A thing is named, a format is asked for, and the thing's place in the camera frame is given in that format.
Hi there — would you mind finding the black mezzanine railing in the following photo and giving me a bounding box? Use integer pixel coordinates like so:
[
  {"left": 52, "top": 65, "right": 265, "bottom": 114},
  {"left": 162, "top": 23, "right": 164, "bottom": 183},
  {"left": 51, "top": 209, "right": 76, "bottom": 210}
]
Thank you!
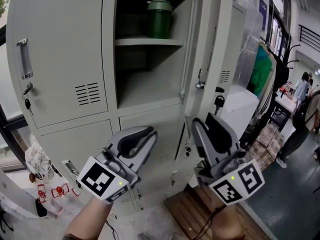
[{"left": 298, "top": 23, "right": 320, "bottom": 54}]

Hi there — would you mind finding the brown wooden slat platform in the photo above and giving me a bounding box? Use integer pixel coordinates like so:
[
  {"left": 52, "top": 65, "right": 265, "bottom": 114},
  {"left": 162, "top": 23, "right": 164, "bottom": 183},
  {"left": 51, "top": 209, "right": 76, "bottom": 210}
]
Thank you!
[{"left": 163, "top": 183, "right": 263, "bottom": 240}]

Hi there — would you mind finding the blue wall poster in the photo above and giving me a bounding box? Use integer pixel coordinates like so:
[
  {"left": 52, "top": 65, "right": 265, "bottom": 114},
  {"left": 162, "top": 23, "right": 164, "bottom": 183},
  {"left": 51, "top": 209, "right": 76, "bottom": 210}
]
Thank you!
[{"left": 258, "top": 0, "right": 268, "bottom": 32}]

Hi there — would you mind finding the black frame table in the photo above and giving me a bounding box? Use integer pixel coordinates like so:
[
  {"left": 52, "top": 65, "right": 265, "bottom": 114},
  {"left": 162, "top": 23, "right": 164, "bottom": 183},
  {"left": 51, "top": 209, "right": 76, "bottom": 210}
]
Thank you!
[{"left": 271, "top": 95, "right": 298, "bottom": 132}]

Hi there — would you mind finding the beige striped garment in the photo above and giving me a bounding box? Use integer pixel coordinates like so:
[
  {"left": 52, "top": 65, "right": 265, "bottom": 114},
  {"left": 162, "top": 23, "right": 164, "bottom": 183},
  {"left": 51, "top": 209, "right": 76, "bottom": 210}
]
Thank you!
[{"left": 259, "top": 46, "right": 278, "bottom": 117}]

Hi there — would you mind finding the small white black bin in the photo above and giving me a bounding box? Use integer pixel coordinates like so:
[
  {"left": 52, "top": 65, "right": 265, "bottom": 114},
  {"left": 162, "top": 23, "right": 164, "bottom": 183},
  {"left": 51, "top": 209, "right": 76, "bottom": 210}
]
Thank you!
[{"left": 34, "top": 197, "right": 50, "bottom": 219}]

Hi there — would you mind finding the white water dispenser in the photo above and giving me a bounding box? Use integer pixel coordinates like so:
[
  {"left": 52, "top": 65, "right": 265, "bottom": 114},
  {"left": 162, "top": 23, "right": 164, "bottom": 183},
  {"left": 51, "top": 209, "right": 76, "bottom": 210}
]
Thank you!
[{"left": 0, "top": 168, "right": 40, "bottom": 220}]

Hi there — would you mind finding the patterned cardboard box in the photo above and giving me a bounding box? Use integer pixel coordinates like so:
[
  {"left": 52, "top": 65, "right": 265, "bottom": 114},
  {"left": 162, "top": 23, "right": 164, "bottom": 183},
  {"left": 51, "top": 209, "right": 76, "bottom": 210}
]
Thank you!
[{"left": 248, "top": 122, "right": 285, "bottom": 170}]

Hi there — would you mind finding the green lidded jar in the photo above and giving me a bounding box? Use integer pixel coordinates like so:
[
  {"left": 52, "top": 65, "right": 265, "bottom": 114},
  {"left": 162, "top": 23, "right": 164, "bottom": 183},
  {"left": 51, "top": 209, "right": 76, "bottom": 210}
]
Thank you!
[{"left": 146, "top": 0, "right": 174, "bottom": 40}]

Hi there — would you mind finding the black window frame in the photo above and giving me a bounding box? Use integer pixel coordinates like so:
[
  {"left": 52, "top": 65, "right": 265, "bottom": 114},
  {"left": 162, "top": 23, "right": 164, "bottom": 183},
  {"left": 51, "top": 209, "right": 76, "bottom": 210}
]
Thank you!
[{"left": 0, "top": 103, "right": 30, "bottom": 171}]

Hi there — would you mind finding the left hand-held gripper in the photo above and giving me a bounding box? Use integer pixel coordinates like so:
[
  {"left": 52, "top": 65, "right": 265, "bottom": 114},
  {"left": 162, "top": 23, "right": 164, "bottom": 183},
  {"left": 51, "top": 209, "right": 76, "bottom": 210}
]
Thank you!
[{"left": 76, "top": 125, "right": 158, "bottom": 205}]

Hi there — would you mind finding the white chest appliance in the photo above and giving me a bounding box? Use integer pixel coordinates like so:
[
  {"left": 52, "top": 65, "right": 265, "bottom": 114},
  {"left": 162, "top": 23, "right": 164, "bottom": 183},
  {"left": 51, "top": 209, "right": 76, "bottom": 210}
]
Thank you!
[{"left": 221, "top": 83, "right": 261, "bottom": 140}]

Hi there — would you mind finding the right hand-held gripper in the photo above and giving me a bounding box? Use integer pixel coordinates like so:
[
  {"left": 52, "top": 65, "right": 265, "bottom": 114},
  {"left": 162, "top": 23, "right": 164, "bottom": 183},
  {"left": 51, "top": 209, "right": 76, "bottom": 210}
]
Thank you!
[{"left": 191, "top": 112, "right": 266, "bottom": 206}]

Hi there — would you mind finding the white dotted cloth bag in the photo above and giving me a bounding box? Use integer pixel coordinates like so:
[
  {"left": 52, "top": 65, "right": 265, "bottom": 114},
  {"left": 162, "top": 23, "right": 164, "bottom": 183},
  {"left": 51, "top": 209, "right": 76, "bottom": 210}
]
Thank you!
[{"left": 24, "top": 133, "right": 55, "bottom": 182}]

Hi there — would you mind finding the black key with fob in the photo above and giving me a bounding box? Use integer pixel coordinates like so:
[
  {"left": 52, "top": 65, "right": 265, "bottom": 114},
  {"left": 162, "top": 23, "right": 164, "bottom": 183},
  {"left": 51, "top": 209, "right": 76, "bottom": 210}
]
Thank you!
[{"left": 21, "top": 82, "right": 35, "bottom": 117}]

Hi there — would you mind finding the green garment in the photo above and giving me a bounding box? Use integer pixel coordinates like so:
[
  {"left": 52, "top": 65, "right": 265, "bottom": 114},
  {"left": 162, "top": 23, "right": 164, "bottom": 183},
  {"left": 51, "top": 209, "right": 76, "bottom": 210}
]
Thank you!
[{"left": 249, "top": 45, "right": 273, "bottom": 97}]

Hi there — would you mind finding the person's right forearm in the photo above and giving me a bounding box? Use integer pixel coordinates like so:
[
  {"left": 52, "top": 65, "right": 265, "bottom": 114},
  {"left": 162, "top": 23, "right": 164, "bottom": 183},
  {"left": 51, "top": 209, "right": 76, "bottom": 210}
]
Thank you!
[{"left": 211, "top": 203, "right": 247, "bottom": 240}]

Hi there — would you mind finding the thin black cable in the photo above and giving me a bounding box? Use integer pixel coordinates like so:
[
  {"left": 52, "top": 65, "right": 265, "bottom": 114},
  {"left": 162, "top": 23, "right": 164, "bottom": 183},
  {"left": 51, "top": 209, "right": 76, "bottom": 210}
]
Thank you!
[
  {"left": 192, "top": 205, "right": 227, "bottom": 240},
  {"left": 104, "top": 218, "right": 118, "bottom": 240}
]

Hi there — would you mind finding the silver foil sheet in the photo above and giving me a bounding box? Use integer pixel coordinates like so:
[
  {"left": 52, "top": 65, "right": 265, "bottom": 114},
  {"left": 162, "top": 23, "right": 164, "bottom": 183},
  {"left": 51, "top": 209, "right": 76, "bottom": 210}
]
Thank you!
[{"left": 234, "top": 1, "right": 263, "bottom": 90}]

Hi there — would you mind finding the large clear bottle red cap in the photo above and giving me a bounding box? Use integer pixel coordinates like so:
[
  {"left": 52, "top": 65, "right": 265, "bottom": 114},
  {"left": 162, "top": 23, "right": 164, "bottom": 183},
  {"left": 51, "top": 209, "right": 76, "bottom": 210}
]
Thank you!
[
  {"left": 36, "top": 183, "right": 51, "bottom": 215},
  {"left": 70, "top": 186, "right": 83, "bottom": 200},
  {"left": 48, "top": 182, "right": 72, "bottom": 215}
]

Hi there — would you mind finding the person's left forearm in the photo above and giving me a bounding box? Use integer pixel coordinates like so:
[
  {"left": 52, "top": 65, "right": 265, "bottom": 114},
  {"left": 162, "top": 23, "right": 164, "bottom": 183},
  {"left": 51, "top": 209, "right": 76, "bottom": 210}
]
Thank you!
[{"left": 63, "top": 196, "right": 113, "bottom": 240}]

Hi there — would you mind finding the grey metal locker cabinet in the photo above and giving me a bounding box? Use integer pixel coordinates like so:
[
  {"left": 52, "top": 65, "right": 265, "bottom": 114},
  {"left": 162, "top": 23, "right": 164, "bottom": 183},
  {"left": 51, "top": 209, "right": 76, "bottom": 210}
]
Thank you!
[{"left": 6, "top": 0, "right": 247, "bottom": 215}]

